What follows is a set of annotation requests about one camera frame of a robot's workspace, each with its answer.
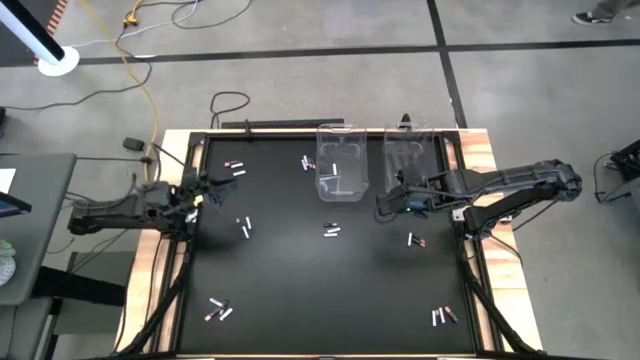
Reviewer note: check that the clear plastic bin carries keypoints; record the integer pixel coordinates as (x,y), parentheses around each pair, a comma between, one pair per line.
(350,180)
(407,150)

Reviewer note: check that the black orange-edged floor mat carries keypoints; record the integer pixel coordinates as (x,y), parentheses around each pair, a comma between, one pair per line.
(15,50)

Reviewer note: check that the black diagonal frame strut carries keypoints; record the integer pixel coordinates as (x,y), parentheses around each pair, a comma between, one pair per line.
(159,306)
(495,311)

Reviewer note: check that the person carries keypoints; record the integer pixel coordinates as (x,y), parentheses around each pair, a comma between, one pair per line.
(590,19)

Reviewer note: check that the grey desk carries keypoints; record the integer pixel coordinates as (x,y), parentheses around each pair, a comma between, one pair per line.
(40,225)

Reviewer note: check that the black desk foot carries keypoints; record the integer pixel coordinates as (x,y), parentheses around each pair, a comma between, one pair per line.
(75,287)

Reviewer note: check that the black table mat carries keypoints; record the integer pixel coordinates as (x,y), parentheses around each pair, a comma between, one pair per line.
(250,270)

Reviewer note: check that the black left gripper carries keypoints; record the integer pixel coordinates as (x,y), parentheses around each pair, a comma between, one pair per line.
(196,187)

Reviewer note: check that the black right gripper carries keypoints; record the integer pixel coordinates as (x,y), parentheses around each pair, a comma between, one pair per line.
(415,202)

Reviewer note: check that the white pole stand round base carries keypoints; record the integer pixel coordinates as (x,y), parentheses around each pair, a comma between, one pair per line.
(58,62)

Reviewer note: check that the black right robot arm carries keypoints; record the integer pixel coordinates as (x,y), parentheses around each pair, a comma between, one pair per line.
(500,180)

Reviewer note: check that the black equipment case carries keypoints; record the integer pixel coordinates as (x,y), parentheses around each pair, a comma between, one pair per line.
(627,160)

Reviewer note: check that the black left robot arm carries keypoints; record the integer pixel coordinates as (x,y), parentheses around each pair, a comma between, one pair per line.
(110,215)

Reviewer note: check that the white paper sheet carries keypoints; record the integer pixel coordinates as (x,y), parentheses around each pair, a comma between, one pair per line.
(6,181)

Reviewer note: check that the dark tablet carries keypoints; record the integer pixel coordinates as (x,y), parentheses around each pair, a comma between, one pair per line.
(12,206)

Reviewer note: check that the white patterned round object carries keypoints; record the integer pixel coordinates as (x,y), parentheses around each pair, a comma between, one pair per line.
(5,265)

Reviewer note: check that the black power adapter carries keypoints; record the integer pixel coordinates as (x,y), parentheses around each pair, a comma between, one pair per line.
(133,144)

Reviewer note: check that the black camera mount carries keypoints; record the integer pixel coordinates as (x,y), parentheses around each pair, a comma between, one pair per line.
(405,121)

